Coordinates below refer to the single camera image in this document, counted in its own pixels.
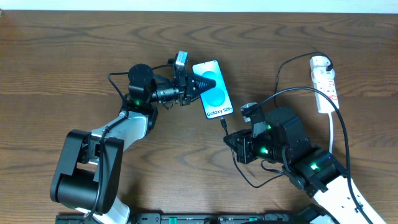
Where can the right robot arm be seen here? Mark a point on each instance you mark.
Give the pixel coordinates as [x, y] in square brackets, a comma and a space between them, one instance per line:
[279, 137]

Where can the white USB charger plug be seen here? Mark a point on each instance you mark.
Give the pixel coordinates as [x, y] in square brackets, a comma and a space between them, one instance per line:
[321, 61]

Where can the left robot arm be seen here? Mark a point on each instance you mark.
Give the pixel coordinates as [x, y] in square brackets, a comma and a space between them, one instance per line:
[88, 170]

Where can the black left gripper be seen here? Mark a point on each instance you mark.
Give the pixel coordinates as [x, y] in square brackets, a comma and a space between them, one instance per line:
[185, 90]

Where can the blue Galaxy smartphone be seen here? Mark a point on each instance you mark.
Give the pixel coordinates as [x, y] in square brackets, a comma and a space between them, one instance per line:
[216, 101]

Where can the white power strip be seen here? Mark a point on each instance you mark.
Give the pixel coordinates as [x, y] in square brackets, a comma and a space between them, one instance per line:
[324, 82]

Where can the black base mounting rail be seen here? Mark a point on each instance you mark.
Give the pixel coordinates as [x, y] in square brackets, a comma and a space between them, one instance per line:
[148, 218]

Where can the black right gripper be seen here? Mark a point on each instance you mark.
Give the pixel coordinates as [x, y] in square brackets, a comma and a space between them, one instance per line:
[241, 145]

